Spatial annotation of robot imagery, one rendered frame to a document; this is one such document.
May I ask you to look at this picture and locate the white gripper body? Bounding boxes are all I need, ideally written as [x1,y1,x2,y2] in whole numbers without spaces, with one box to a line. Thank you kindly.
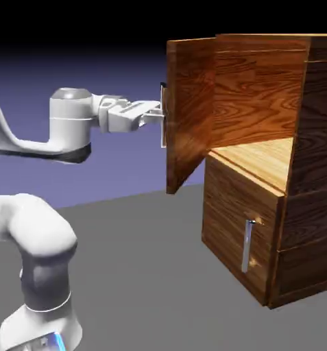
[107,100,162,134]

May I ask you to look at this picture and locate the silver handle of door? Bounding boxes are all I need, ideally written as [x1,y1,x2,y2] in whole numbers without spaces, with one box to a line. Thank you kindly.
[159,82,169,149]
[241,217,265,274]

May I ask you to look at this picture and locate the open wooden cabinet door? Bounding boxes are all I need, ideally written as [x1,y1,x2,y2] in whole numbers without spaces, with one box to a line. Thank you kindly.
[165,37,218,195]

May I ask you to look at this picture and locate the closed wooden cabinet door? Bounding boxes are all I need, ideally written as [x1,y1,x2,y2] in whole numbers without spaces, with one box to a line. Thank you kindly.
[201,152,287,307]

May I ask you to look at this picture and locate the wooden cabinet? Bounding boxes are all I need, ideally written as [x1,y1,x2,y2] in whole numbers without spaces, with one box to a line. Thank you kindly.
[201,33,327,310]

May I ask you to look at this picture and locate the silver handle of closed door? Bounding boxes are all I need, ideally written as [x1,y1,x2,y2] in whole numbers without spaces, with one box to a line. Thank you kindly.
[241,217,265,274]

